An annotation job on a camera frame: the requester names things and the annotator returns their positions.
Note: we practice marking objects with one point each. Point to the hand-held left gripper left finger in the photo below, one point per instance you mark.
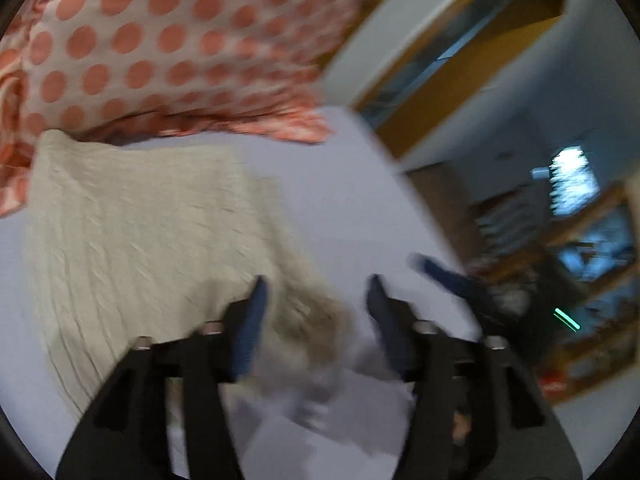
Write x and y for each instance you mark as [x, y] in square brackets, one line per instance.
[251, 320]

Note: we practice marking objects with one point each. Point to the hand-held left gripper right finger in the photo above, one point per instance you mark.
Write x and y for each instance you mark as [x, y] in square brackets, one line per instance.
[387, 327]

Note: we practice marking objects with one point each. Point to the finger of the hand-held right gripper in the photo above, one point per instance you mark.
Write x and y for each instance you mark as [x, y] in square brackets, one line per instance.
[447, 276]

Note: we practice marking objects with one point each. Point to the wooden shelf unit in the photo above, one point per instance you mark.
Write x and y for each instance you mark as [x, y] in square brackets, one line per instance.
[590, 280]

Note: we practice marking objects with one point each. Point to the small white cloth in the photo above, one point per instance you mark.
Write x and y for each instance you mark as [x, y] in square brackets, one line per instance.
[325, 405]

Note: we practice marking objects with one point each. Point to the white bed sheet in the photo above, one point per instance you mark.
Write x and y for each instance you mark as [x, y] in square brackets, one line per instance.
[330, 200]

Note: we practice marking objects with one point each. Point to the bright window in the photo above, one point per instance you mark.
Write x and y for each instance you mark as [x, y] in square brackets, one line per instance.
[574, 180]

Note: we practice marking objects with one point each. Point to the orange polka dot blanket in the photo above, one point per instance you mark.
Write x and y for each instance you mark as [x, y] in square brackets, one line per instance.
[165, 40]

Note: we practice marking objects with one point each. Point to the wooden door frame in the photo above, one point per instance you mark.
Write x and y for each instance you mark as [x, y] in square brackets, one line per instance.
[465, 45]

